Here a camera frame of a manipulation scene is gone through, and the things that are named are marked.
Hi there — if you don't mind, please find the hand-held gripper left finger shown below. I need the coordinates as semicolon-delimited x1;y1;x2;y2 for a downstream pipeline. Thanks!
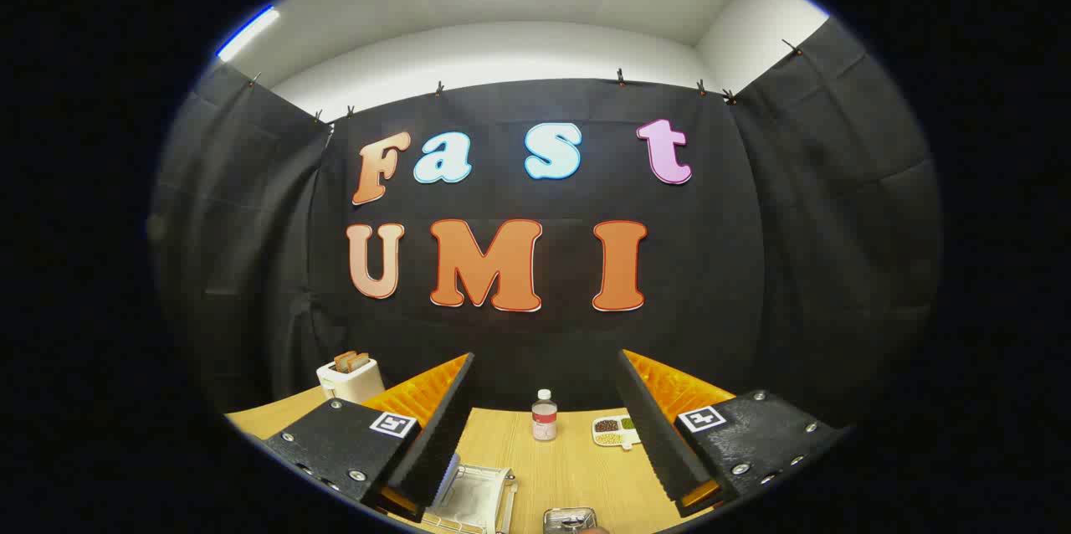
261;352;476;522

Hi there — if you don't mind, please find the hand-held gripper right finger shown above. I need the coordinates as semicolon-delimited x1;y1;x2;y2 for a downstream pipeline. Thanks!
617;349;850;518

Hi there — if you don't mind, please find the white wire dish rack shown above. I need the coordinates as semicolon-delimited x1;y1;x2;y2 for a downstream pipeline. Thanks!
418;454;520;534

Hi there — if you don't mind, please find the metal mesh basket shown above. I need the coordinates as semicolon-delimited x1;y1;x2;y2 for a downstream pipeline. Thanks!
543;507;599;534

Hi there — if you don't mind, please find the white divided dish with beans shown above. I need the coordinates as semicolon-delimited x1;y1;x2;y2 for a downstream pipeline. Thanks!
592;415;642;451

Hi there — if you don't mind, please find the white toaster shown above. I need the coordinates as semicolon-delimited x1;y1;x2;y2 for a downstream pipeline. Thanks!
316;357;386;403

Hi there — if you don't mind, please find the clear plastic bottle red label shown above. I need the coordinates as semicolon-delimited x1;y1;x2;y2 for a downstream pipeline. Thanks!
532;389;558;442

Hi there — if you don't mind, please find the black backdrop cloth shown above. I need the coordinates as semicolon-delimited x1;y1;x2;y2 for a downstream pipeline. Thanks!
151;15;942;451

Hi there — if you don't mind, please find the ceiling light strip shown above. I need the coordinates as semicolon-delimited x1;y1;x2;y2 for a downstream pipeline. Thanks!
216;5;281;63

